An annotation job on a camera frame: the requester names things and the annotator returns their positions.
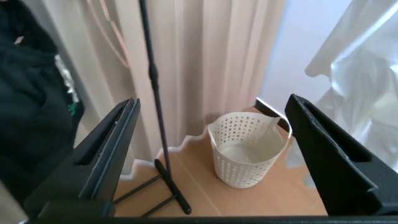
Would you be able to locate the black clothes rack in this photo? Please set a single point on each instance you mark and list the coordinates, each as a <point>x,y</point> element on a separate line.
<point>154,74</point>

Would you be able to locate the beige curtain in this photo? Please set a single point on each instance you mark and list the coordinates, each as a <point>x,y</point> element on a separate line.
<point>202,62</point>

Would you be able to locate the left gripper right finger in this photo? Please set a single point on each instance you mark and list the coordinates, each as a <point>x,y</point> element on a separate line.
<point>342,174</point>

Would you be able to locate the white garment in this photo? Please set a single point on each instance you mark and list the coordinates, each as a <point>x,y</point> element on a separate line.
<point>363,87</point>

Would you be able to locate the pink clothes hanger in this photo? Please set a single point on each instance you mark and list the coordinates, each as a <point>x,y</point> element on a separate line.
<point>124,59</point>

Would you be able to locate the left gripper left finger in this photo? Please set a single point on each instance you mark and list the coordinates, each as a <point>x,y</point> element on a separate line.
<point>77,180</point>

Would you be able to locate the white laundry basket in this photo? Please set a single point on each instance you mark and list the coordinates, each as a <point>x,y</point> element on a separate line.
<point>245,174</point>

